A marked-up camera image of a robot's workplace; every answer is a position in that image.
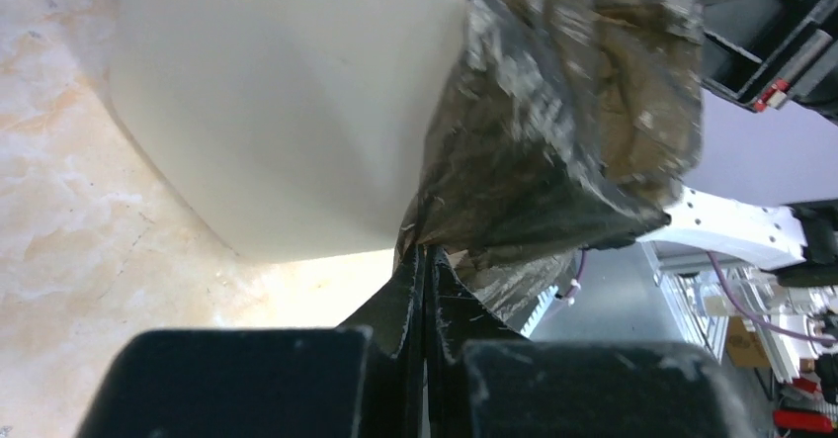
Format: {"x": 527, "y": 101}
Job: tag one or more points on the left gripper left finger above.
{"x": 392, "y": 381}

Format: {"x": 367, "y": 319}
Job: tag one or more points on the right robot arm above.
{"x": 797, "y": 243}

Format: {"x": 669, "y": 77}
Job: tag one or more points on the cream plastic trash bin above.
{"x": 293, "y": 128}

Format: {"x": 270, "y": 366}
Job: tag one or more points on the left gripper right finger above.
{"x": 460, "y": 335}

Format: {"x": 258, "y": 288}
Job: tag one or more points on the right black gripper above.
{"x": 763, "y": 54}

